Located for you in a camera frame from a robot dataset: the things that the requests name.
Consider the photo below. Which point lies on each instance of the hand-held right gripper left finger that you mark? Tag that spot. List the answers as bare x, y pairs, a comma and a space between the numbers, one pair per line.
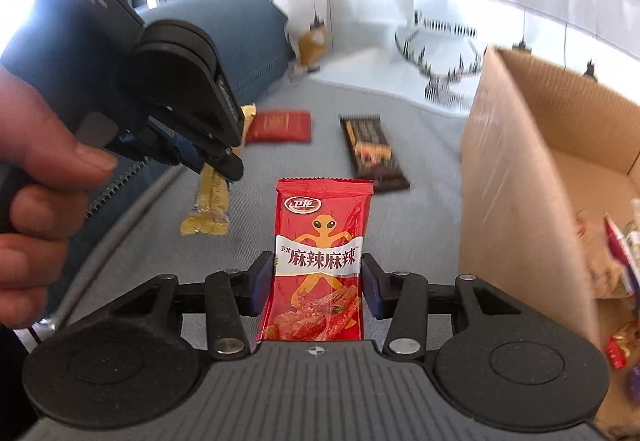
262, 283

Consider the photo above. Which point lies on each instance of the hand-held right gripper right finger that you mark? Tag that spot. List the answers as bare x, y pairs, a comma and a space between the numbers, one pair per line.
372, 286

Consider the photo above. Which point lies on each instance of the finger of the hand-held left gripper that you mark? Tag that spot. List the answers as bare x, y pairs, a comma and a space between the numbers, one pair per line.
227, 167
177, 148

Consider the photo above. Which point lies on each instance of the yellow snack bar packet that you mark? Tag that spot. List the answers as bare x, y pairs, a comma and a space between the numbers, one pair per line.
210, 201

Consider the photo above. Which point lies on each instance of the red spicy strip packet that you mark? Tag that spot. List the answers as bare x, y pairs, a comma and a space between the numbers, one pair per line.
320, 231

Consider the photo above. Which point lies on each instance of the cardboard box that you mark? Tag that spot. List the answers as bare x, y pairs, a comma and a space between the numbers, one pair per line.
515, 171

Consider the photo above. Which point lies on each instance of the round peanut packet green label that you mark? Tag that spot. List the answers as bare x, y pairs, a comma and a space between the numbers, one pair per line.
602, 271

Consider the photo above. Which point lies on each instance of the person's left hand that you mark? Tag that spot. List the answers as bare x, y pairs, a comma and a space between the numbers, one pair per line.
35, 146

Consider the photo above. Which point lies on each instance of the flat red snack packet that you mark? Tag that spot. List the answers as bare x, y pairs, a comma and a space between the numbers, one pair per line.
280, 127

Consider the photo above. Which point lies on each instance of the black chocolate bar packet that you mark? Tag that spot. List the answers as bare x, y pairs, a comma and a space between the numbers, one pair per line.
372, 156

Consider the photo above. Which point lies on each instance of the small red gold candy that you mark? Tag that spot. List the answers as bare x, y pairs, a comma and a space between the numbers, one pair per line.
620, 346

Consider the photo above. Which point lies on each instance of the long silver snack packet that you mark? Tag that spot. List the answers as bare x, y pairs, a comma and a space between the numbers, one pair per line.
631, 231

